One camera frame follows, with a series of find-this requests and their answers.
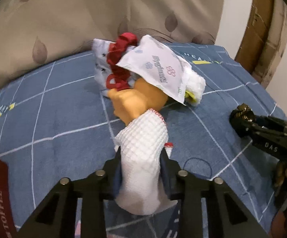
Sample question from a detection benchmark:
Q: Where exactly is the person's right hand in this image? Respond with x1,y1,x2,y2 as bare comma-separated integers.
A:
272,162,287,192

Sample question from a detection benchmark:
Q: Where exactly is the brown cardboard box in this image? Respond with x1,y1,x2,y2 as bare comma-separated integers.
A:
235,0,287,90

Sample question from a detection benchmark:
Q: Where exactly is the white fluffy plush cloth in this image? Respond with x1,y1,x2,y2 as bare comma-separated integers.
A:
183,64,206,107

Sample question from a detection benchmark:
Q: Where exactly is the white waffle cloth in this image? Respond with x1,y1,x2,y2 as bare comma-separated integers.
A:
114,108,178,216

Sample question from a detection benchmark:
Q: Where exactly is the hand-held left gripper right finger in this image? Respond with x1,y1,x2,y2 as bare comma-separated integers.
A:
159,151,268,238

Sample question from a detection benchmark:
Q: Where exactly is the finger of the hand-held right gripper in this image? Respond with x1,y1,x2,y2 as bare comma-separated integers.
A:
247,115,287,134
233,126,287,159

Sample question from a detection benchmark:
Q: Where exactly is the red scrunchie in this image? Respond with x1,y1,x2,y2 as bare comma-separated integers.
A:
105,32,139,91

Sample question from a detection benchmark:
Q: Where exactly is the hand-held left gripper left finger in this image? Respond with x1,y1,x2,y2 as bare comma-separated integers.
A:
18,147,121,238

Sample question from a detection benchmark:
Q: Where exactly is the floral print tissue pack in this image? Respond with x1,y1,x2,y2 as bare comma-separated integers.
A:
116,35,192,106

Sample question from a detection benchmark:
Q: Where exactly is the beige leaf-print curtain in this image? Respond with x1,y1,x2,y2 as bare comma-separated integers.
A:
0,0,227,100

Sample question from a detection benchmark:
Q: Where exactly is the blue checked bedsheet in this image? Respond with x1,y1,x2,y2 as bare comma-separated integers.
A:
0,42,287,238

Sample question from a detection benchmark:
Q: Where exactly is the white patterned cloth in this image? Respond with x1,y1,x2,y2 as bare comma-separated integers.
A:
92,38,136,97

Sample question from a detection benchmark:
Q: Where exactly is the metal door hinge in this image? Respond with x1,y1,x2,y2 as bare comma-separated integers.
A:
250,6,261,26

